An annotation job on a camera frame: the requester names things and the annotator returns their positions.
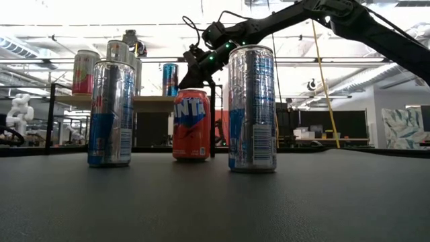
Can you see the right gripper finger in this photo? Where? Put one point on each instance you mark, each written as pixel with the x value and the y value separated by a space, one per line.
pixel 195 79

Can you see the silver blue Red Bull can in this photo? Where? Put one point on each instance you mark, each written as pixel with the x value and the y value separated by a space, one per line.
pixel 170 80
pixel 252 111
pixel 111 114

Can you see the red Fanta can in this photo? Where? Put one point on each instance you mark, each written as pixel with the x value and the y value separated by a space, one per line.
pixel 191 127

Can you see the white Celsius can black lid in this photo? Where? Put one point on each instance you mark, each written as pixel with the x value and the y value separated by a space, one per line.
pixel 117 50

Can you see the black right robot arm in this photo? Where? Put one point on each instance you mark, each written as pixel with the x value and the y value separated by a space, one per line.
pixel 369 30

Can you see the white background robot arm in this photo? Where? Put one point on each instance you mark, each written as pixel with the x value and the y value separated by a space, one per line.
pixel 20 112
pixel 75 132

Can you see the wooden shelf board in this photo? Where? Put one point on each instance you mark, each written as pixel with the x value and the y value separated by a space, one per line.
pixel 152 104

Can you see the black shelf leg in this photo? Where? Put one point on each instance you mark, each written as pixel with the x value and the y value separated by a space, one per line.
pixel 50 117

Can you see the ceiling light strip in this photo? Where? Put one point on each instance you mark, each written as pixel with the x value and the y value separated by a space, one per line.
pixel 33 61
pixel 352 60
pixel 158 60
pixel 295 60

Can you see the red background panel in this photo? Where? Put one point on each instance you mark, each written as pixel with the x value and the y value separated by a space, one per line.
pixel 221 119

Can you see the background robot with green lights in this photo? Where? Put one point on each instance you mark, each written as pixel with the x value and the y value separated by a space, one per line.
pixel 221 132

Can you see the white cardboard box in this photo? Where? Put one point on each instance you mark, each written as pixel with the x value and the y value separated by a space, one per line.
pixel 304 134

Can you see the black background partition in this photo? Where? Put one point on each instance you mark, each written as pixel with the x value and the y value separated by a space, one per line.
pixel 346 122

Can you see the silver ventilation duct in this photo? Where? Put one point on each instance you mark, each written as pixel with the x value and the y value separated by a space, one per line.
pixel 16 48
pixel 369 75

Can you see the abstract wall painting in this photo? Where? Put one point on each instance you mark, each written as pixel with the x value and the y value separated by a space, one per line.
pixel 403 129

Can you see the black aluminium table frame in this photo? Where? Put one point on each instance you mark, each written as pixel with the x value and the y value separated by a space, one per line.
pixel 399 153

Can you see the black wall monitor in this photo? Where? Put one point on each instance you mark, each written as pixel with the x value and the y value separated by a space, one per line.
pixel 426 118

